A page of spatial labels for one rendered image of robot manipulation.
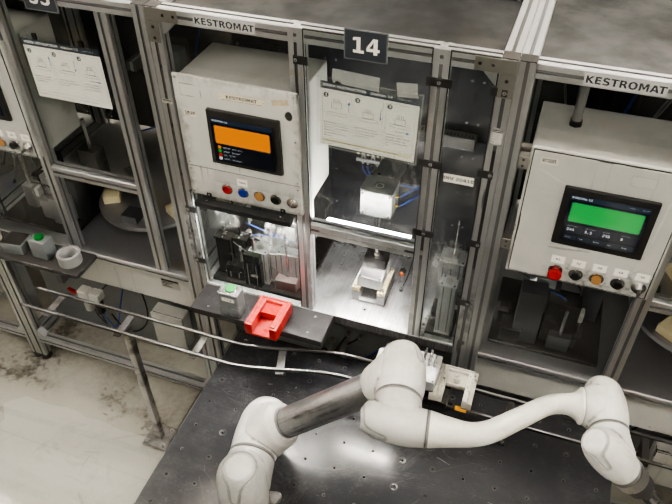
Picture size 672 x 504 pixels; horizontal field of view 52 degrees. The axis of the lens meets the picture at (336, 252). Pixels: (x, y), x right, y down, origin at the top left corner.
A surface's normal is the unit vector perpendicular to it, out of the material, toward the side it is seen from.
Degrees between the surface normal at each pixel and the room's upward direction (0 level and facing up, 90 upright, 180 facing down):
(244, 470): 6
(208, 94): 90
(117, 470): 0
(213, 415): 0
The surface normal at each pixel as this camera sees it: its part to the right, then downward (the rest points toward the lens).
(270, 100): -0.33, 0.63
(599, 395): -0.15, -0.74
